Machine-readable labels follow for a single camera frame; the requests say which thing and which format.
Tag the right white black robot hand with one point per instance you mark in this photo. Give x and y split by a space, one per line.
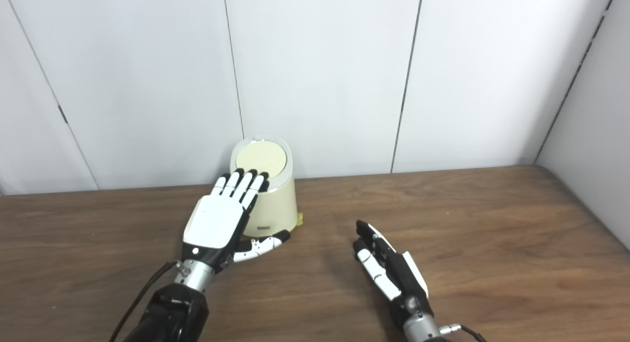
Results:
393 268

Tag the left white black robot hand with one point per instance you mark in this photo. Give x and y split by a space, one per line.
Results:
216 221

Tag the cream-colored round bin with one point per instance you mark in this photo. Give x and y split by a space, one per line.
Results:
273 209

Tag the cream round bin lid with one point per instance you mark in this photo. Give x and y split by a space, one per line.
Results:
261 157

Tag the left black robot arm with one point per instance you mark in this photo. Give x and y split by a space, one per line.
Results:
172 312

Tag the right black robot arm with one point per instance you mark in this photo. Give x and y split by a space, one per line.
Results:
421 329

